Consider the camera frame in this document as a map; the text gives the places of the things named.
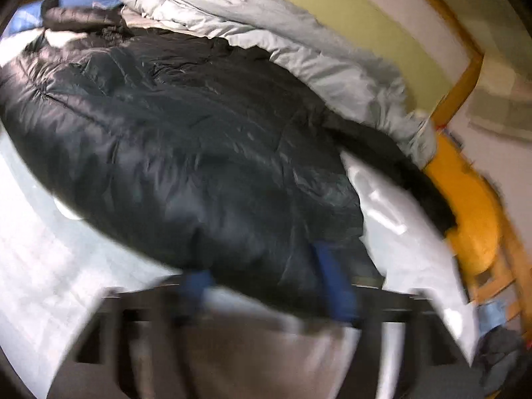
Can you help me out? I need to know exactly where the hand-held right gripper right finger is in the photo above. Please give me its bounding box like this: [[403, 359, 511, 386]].
[[310, 241, 485, 399]]

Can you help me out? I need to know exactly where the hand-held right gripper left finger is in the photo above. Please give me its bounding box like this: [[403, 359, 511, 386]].
[[48, 272, 217, 399]]

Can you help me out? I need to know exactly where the black down jacket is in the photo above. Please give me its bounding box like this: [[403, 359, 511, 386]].
[[0, 6, 458, 321]]

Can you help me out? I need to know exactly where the yellow pillow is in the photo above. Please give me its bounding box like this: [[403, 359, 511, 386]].
[[424, 133, 503, 275]]

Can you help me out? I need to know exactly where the light blue cloth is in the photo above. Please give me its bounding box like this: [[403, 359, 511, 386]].
[[478, 299, 508, 334]]

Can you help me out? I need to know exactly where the dark grey clothing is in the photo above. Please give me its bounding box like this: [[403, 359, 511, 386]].
[[476, 328, 529, 385]]

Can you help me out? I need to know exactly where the grey duvet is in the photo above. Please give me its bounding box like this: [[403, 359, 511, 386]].
[[87, 0, 437, 167]]

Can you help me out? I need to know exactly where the hanging checked curtain cloth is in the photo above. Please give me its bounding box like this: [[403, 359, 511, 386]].
[[465, 58, 532, 142]]

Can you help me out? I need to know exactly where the blue pillow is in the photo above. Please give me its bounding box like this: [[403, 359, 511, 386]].
[[8, 0, 125, 36]]

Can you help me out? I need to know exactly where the wooden bunk bed frame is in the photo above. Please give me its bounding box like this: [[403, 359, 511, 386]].
[[399, 0, 532, 333]]

